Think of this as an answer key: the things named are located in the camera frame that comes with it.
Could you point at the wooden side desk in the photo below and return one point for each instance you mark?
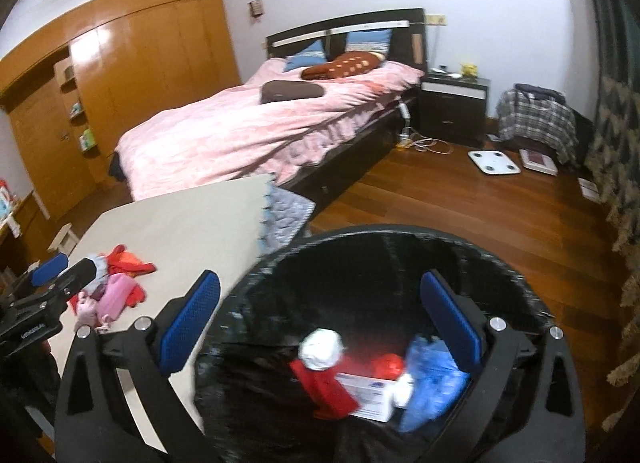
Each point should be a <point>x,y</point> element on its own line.
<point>16,255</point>

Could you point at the right blue pillow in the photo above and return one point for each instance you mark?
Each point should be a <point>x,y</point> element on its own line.
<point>370,41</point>

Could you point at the grey quilted table cover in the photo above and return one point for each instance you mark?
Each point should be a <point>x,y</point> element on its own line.
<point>285,218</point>

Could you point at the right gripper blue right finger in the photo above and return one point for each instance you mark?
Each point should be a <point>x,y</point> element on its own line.
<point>456,319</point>

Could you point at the small orange foam net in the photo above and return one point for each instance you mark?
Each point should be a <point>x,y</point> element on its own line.
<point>120,260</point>

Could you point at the small white wooden stool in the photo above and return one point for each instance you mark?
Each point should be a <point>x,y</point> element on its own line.
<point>64,241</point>

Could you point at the small white wrapper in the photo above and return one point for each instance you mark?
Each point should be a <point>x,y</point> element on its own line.
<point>321,350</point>

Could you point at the yellow plush toy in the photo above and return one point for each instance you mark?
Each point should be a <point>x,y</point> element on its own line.
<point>469,71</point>

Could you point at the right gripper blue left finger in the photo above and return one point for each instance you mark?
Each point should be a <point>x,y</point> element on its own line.
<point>182,321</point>

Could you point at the dark brown folded cloth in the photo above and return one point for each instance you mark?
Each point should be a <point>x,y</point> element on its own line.
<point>276,91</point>

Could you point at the blue plastic bag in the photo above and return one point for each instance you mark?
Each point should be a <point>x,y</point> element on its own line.
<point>437,383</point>

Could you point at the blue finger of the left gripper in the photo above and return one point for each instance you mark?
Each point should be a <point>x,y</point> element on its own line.
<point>49,270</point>

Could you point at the red plastic bag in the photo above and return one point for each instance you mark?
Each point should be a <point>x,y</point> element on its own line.
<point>388,366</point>

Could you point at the grey cloth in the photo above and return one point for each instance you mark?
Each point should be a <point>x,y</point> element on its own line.
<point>101,276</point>

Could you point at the white blue medicine box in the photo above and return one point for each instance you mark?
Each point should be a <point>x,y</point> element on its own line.
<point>375,397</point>

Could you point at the brown dotted pillow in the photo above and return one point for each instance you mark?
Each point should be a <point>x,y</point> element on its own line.
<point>344,66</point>

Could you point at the plaid cloth covered chair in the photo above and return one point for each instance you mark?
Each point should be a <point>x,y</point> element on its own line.
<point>539,114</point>

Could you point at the red cloth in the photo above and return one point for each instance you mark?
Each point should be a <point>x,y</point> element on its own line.
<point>330,397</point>

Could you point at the pink hot water bag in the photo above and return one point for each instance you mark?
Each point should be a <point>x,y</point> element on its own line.
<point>114,298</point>

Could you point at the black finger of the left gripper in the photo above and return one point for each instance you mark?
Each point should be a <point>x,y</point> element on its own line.
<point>75,278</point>

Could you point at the bed with pink cover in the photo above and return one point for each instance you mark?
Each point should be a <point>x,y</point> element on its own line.
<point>234,134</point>

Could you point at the white tissue wad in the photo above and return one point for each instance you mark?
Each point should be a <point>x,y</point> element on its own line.
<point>403,390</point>

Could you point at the blue pillow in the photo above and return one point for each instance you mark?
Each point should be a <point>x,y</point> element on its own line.
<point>312,55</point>
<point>370,41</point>

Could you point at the patterned dark curtain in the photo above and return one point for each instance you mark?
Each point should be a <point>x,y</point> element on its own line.
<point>613,159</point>

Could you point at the black bedside nightstand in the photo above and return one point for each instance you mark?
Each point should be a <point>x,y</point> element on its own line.
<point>454,110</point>

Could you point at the wooden wardrobe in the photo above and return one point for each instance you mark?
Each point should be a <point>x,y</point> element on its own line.
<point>76,85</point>

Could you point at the left blue pillow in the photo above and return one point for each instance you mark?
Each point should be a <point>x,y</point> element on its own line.
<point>312,55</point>

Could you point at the left wall lamp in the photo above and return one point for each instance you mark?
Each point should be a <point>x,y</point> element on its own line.
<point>256,8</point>

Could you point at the large orange foam net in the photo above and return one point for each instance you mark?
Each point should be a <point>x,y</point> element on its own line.
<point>135,297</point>

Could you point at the white bathroom scale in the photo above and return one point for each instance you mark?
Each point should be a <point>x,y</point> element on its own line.
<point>493,163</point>

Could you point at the black lined trash bin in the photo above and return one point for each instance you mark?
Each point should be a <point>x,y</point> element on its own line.
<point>363,282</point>

